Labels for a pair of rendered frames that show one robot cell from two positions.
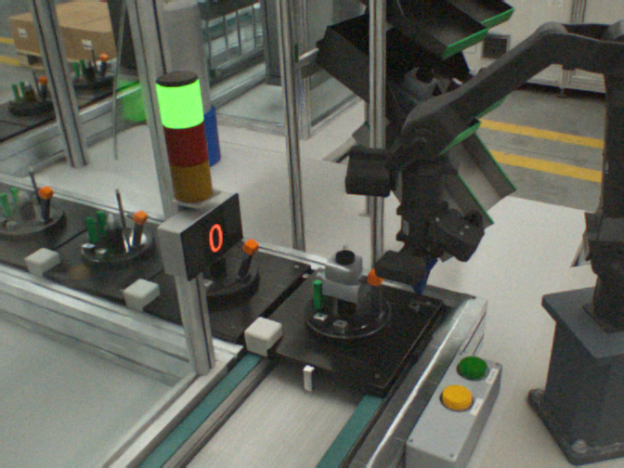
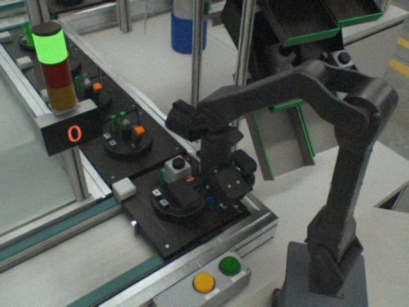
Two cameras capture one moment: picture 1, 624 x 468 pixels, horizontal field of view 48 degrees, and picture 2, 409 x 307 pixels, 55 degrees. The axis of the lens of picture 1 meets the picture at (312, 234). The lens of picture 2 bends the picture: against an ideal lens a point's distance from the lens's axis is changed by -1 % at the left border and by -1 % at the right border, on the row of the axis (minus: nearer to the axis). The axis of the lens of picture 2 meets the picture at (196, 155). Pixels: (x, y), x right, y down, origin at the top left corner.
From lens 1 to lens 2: 0.45 m
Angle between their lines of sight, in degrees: 21
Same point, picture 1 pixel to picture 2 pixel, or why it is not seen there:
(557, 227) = (386, 172)
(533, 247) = not seen: hidden behind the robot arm
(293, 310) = (153, 179)
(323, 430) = (126, 263)
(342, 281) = (172, 178)
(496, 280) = (314, 197)
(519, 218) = not seen: hidden behind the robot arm
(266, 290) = (149, 158)
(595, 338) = (297, 291)
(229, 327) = (111, 176)
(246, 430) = (86, 244)
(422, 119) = (208, 102)
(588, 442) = not seen: outside the picture
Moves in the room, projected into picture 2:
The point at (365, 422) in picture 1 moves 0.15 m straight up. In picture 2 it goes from (144, 272) to (139, 229)
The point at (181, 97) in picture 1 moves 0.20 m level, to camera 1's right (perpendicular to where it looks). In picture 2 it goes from (42, 44) to (149, 70)
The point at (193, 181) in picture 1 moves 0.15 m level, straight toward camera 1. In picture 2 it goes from (55, 97) to (11, 150)
